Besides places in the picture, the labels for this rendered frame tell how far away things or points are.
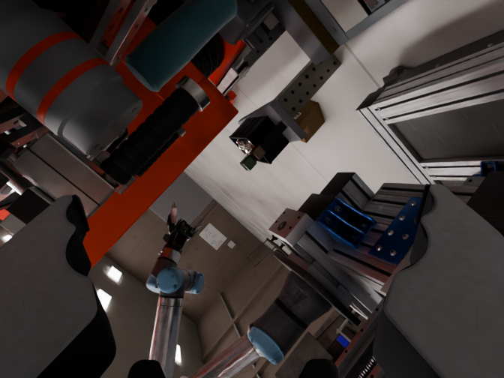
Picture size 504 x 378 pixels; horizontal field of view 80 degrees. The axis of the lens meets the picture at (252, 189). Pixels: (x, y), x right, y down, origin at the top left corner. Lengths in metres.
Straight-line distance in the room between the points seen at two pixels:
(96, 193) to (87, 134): 0.16
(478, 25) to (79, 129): 1.01
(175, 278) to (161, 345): 0.19
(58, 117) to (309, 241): 0.62
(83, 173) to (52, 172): 0.03
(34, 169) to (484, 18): 1.05
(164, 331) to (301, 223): 0.51
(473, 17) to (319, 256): 0.76
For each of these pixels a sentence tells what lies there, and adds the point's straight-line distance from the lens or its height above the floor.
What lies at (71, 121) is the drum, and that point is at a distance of 0.52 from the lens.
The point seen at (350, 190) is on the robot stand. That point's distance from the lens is 0.88.
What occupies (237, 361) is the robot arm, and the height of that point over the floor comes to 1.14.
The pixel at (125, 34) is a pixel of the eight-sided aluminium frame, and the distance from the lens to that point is 0.78.
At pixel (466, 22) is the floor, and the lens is 1.12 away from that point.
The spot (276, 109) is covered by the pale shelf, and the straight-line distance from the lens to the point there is 1.07.
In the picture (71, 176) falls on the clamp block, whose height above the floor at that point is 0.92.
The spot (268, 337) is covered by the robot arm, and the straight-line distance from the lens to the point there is 0.91.
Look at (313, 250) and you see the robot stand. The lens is 0.85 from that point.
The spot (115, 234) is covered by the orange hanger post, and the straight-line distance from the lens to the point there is 1.07.
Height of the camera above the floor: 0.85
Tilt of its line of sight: 9 degrees down
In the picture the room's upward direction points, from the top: 138 degrees counter-clockwise
